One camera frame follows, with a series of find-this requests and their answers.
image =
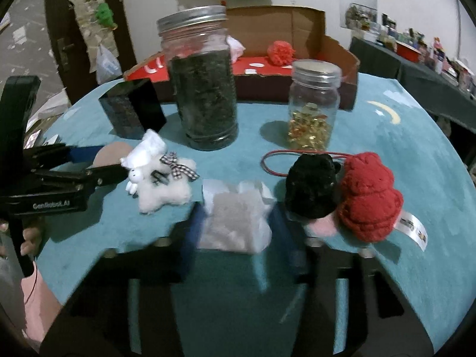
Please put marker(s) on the white sachet bag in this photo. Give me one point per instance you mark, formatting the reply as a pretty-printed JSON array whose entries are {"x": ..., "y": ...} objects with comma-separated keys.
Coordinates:
[{"x": 234, "y": 219}]

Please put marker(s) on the small glass jar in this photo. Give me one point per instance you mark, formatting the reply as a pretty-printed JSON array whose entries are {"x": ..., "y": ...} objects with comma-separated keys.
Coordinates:
[{"x": 312, "y": 119}]

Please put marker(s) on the row of cosmetic bottles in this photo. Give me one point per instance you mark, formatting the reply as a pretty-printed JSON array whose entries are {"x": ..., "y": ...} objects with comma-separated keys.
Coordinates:
[{"x": 409, "y": 37}]

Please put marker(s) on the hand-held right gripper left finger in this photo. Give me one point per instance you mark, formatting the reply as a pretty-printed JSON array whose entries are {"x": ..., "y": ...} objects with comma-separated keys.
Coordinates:
[{"x": 189, "y": 238}]

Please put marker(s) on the large glass jar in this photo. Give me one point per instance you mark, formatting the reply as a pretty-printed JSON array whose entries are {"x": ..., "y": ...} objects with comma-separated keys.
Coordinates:
[{"x": 202, "y": 93}]

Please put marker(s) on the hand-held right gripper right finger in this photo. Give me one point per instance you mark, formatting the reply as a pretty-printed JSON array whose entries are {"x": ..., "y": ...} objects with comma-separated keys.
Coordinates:
[{"x": 286, "y": 238}]

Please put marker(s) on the person's left hand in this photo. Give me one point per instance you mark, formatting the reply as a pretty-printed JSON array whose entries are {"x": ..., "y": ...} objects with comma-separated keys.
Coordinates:
[{"x": 31, "y": 240}]

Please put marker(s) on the orange mesh loofah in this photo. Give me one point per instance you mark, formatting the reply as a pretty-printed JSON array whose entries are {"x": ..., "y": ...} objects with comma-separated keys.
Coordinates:
[{"x": 279, "y": 52}]

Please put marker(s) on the beige round powder puff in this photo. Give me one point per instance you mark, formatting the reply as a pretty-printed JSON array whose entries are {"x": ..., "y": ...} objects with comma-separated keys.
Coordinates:
[{"x": 111, "y": 154}]

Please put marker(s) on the clear plastic bag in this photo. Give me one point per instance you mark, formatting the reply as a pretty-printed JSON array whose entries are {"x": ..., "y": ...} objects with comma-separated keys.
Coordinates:
[{"x": 108, "y": 65}]

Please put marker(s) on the table with dark cloth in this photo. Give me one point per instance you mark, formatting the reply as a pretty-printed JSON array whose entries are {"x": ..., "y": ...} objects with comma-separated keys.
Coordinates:
[{"x": 420, "y": 78}]

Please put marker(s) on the floral print tin box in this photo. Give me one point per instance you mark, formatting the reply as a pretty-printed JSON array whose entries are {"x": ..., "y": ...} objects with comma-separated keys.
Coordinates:
[{"x": 130, "y": 111}]

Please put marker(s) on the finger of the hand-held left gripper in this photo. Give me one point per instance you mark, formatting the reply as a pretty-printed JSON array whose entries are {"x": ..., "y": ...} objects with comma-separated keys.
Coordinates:
[
  {"x": 55, "y": 154},
  {"x": 104, "y": 174}
]

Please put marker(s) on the red and black knitted plush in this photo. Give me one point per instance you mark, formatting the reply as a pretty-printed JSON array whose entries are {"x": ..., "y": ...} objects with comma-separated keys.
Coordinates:
[{"x": 368, "y": 197}]

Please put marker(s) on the green plush toy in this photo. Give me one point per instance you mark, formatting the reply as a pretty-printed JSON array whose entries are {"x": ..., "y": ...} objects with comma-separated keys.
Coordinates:
[{"x": 105, "y": 14}]

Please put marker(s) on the dark brown door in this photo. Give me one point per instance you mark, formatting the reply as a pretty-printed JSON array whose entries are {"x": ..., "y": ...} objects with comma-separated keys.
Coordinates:
[{"x": 55, "y": 26}]

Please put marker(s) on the red container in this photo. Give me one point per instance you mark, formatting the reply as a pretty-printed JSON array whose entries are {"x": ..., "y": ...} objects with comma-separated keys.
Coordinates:
[{"x": 409, "y": 51}]

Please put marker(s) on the person's pink clothing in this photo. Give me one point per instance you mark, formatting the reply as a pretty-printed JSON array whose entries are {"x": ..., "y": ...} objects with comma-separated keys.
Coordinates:
[{"x": 39, "y": 301}]

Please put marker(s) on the hanging fabric organizer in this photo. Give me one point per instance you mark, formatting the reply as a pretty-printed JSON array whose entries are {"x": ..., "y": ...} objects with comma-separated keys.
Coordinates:
[{"x": 87, "y": 18}]

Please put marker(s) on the white fluffy bunny plush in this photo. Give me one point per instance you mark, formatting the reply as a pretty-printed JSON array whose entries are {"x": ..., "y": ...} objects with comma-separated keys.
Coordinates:
[{"x": 163, "y": 189}]

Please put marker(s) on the cardboard box with red lining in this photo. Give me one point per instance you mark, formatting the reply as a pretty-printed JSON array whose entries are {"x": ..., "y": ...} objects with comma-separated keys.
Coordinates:
[{"x": 308, "y": 26}]

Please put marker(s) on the white mesh bath loofah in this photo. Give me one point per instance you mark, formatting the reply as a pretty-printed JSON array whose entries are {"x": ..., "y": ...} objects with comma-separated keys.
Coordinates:
[{"x": 236, "y": 48}]

